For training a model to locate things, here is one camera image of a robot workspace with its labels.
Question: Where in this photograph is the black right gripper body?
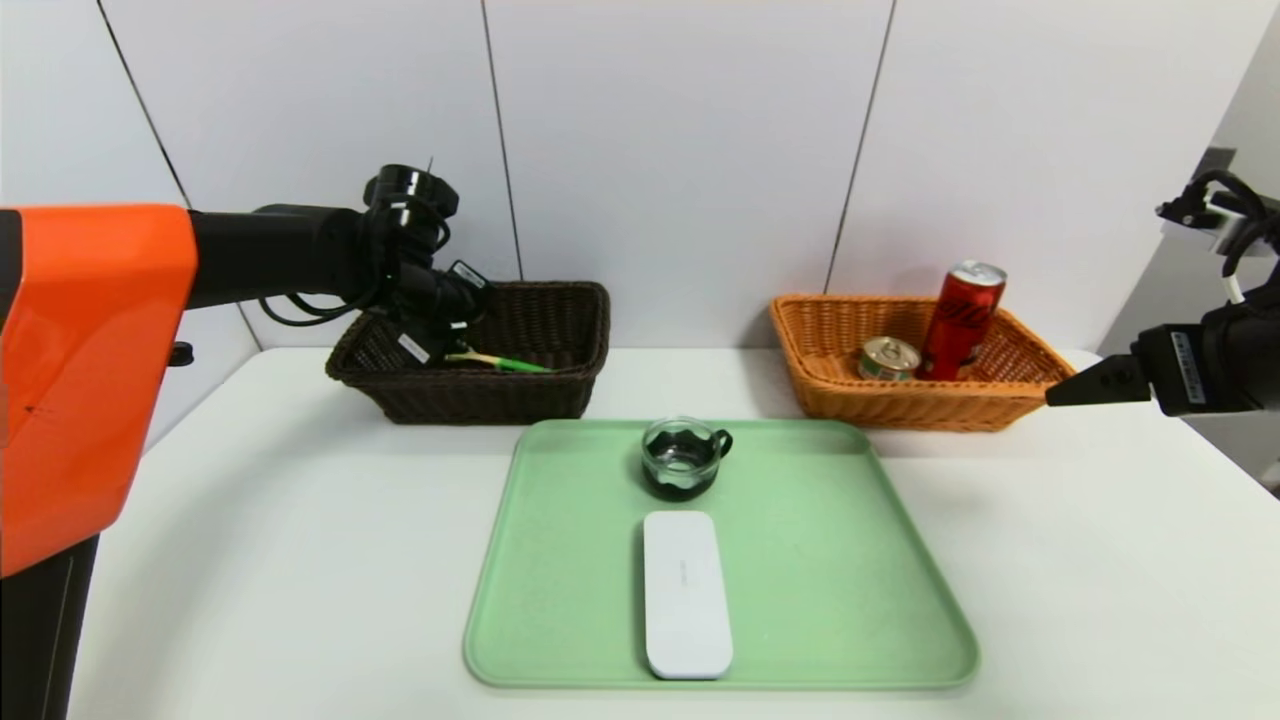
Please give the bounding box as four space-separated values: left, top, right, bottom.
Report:
1130 301 1280 418

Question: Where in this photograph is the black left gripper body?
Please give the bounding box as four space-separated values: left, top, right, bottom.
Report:
391 302 453 369

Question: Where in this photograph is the yellow green pasta spoon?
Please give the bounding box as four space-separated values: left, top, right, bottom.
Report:
445 350 557 375

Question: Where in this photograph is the red soda can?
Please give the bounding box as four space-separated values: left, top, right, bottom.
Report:
915 260 1008 382

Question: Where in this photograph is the tin can with gold lid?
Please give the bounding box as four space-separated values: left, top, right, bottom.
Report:
857 336 921 382

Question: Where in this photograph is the glass cup with black base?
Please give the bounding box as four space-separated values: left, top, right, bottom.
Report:
641 417 733 503

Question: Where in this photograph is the white pencil case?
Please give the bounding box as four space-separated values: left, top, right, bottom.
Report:
643 510 734 681

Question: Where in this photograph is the dark brown wicker basket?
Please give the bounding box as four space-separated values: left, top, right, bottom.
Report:
325 281 612 426

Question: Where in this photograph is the orange wicker basket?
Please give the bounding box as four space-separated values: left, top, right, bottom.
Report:
768 295 1079 432

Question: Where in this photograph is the light green plastic tray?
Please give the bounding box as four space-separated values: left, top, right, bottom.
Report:
463 420 980 690

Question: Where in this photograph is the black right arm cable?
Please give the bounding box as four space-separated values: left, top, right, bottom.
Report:
1218 225 1280 306

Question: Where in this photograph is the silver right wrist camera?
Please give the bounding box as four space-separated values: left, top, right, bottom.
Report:
1157 170 1280 258

